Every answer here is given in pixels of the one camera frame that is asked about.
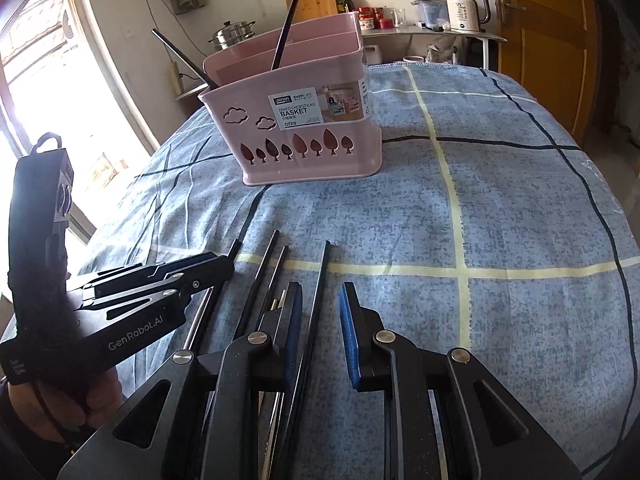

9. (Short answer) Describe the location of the white electric kettle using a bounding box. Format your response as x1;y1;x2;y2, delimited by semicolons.
445;0;491;35

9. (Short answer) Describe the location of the pink plastic chopstick basket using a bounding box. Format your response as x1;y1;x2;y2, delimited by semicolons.
197;10;383;187

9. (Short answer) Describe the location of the metal door handle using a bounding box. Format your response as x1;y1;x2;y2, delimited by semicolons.
497;0;522;26

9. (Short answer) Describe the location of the stainless steel steamer pot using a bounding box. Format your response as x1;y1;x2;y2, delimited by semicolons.
209;20;257;52

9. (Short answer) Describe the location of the window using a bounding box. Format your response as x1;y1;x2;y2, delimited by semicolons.
0;0;161;241

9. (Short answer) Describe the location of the person's left hand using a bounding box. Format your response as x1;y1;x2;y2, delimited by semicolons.
10;367;126;441

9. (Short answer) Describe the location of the wooden door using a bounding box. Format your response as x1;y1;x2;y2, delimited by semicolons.
487;0;601;146

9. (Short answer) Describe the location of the white shelf table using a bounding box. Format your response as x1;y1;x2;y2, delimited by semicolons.
360;24;508;70

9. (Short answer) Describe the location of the water filter pitcher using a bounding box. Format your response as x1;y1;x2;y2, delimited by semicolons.
412;0;451;28

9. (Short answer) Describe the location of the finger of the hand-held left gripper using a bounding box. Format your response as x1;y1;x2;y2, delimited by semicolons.
80;272;224;312
95;254;236;291

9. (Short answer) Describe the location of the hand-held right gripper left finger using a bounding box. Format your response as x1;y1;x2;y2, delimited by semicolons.
56;281;306;480

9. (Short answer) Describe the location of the blue checked bedsheet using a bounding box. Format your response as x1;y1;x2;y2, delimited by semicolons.
0;60;640;480

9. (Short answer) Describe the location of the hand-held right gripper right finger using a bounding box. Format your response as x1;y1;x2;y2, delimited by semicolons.
339;281;583;480

